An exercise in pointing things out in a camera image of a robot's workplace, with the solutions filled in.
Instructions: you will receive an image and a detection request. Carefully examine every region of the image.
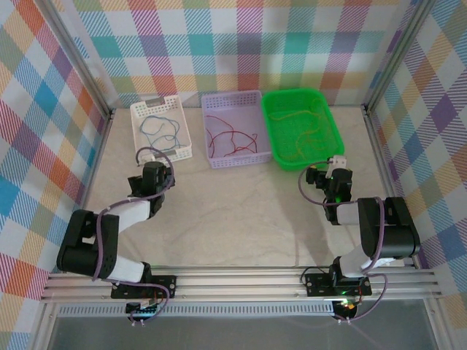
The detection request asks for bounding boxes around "white perforated basket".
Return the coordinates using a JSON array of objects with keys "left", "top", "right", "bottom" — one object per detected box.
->
[{"left": 130, "top": 94, "right": 193, "bottom": 165}]

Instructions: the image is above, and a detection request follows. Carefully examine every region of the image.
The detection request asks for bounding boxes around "green mesh basket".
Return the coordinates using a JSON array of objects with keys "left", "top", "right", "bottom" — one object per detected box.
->
[{"left": 260, "top": 87, "right": 346, "bottom": 172}]

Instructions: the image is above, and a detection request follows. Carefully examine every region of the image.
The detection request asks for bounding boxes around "lavender perforated basket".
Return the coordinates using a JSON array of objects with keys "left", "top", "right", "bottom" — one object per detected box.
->
[{"left": 201, "top": 90, "right": 274, "bottom": 171}]

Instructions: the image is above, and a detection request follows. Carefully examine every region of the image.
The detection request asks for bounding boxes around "small circuit board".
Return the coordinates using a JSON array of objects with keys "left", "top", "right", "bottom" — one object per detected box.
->
[
  {"left": 126, "top": 300, "right": 163, "bottom": 316},
  {"left": 335, "top": 297, "right": 362, "bottom": 314}
]

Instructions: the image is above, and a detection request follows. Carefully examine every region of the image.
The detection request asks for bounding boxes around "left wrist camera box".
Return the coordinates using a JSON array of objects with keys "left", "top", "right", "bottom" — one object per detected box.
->
[{"left": 139, "top": 148, "right": 163, "bottom": 166}]

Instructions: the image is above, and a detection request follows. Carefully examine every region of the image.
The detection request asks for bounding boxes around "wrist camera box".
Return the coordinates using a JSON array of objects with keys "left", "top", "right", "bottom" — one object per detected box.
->
[
  {"left": 139, "top": 148, "right": 163, "bottom": 166},
  {"left": 325, "top": 155, "right": 347, "bottom": 171}
]

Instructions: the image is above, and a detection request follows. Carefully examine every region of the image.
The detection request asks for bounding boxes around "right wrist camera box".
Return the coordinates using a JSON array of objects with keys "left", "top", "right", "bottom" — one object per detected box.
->
[{"left": 325, "top": 155, "right": 347, "bottom": 171}]

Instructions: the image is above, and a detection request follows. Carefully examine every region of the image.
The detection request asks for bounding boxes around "aluminium side rail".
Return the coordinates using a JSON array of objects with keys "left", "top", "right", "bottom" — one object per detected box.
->
[
  {"left": 78, "top": 109, "right": 115, "bottom": 209},
  {"left": 363, "top": 105, "right": 419, "bottom": 269}
]

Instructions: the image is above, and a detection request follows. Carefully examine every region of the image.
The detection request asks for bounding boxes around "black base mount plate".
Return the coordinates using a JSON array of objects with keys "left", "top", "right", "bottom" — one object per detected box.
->
[
  {"left": 304, "top": 271, "right": 372, "bottom": 297},
  {"left": 111, "top": 275, "right": 179, "bottom": 299}
]

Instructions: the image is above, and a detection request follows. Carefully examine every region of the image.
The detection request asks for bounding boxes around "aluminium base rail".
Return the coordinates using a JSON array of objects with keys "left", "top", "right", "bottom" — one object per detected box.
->
[{"left": 39, "top": 268, "right": 444, "bottom": 303}]

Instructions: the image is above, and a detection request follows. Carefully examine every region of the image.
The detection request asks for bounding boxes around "aluminium frame post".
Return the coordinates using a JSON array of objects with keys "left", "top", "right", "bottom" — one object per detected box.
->
[
  {"left": 364, "top": 0, "right": 439, "bottom": 114},
  {"left": 36, "top": 0, "right": 114, "bottom": 120}
]

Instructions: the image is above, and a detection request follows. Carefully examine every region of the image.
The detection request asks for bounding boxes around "slotted cable duct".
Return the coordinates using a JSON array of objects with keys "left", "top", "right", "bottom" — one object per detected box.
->
[{"left": 58, "top": 304, "right": 336, "bottom": 317}]

